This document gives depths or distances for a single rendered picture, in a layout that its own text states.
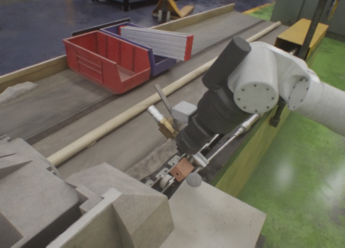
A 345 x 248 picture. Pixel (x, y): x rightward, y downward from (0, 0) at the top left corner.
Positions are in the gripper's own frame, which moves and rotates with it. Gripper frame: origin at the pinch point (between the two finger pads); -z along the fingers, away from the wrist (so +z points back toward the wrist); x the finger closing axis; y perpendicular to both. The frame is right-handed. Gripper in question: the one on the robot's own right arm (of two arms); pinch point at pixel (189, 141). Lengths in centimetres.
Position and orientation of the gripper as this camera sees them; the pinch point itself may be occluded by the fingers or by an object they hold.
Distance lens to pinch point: 59.5
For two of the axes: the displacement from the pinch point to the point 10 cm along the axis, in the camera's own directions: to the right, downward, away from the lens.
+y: 6.9, 7.2, -1.3
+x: -5.8, 4.4, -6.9
